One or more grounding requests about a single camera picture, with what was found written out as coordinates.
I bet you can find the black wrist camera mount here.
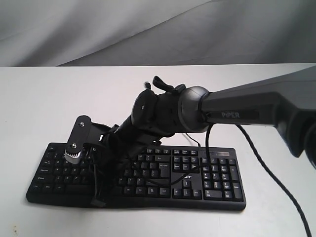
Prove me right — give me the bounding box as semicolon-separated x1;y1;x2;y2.
65;115;110;164

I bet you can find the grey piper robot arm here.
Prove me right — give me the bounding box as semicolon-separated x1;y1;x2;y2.
84;67;316;165

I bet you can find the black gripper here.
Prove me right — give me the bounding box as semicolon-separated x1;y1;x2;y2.
83;123;160;192

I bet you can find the black usb cable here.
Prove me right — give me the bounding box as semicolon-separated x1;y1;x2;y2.
143;80;202;147

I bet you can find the black acer keyboard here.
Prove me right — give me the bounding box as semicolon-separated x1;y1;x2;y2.
26;143;246;211

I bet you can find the grey backdrop curtain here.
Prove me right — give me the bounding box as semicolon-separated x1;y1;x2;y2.
0;0;316;67

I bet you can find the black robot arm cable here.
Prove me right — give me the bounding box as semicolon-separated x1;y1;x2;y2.
145;123;313;237

